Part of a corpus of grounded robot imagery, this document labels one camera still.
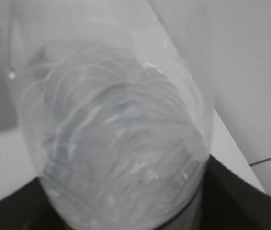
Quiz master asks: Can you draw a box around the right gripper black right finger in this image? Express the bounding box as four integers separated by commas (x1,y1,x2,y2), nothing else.
173,154,271,230

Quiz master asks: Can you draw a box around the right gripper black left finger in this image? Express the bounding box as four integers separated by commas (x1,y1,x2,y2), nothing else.
0,178,70,230

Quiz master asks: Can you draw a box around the clear water bottle red label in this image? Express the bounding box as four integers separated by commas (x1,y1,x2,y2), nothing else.
0,0,213,230

